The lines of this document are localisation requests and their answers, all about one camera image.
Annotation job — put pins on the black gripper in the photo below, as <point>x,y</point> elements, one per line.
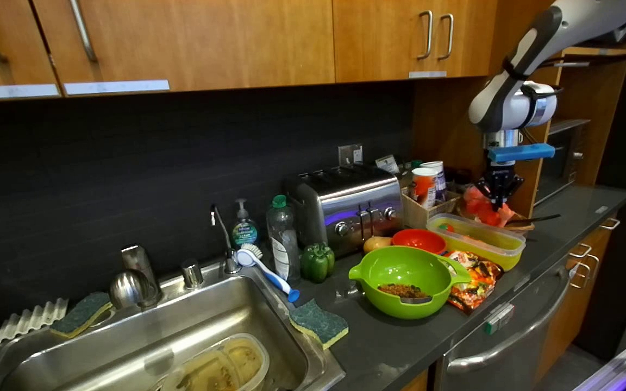
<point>506,176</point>

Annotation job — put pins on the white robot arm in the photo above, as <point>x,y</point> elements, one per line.
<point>515,101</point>

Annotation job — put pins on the orange toy carrot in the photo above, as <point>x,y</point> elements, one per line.
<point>465,235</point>

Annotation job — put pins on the red bowl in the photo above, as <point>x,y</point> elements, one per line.
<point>418,240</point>

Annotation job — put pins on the light green bowl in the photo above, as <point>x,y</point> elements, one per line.
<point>400,275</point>

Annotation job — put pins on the tan toy potato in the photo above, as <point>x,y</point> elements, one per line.
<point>377,243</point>

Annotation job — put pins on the green toy bell pepper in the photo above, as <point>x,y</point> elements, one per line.
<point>317,262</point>

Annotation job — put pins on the wicker basket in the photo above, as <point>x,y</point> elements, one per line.
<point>524,227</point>

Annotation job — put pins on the black spoon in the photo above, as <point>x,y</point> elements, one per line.
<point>542,218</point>

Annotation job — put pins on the clear container yellow rim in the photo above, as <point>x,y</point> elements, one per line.
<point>488,251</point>

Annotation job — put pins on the steel microwave oven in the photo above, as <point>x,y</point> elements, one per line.
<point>563,163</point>

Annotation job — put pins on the white cup with red lid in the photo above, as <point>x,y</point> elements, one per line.
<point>424,185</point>

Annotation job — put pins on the colourful snack packet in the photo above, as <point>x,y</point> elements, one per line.
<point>478,280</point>

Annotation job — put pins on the wooden crate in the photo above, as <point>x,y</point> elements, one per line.
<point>418,213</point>

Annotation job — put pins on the white power plug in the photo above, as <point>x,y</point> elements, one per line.
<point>388,166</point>

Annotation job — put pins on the wooden drawer cabinet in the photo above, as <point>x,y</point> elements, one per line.
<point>581,304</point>

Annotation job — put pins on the stainless steel dishwasher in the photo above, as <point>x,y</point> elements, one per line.
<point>500,332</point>

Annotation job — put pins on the short white label strip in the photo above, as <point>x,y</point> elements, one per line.
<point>421,74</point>

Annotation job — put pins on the silver toaster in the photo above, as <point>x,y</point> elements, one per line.
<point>349,208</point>

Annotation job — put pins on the wooden cabinet door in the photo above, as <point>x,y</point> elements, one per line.
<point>19,44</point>
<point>217,40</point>
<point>386,36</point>
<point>473,29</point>

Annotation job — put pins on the grey robot stand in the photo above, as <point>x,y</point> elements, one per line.
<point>624,361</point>

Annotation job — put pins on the wooden base cabinet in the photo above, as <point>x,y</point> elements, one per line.
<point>414,382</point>

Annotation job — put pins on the green yellow sponge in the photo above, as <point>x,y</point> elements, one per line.
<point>321,323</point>
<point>85,314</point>

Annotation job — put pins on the clear bottle green cap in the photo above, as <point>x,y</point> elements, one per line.
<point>282,241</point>

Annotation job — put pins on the soap dispenser bottle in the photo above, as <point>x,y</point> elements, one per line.
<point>243,230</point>

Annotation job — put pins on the white blue dish brush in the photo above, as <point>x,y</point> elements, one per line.
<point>243,255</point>

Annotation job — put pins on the thin chrome tap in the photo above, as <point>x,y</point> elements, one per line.
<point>213,216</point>

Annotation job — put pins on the chrome sink lever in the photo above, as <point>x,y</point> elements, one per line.
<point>191,275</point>

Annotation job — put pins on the clear plastic tub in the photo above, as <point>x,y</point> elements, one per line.
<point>226,364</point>

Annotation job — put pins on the chrome faucet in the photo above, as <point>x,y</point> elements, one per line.
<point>136,284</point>

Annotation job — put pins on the long white label strip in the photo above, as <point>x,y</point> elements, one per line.
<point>117,88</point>
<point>15,89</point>

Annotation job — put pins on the stainless steel sink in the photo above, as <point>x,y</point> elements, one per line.
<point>109,351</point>

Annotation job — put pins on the white ribbed dish rack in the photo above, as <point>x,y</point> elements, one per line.
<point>30,318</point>

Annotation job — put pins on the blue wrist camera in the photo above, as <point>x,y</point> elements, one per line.
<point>523,153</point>

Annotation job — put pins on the wall power outlet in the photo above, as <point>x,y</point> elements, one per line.
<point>351,154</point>

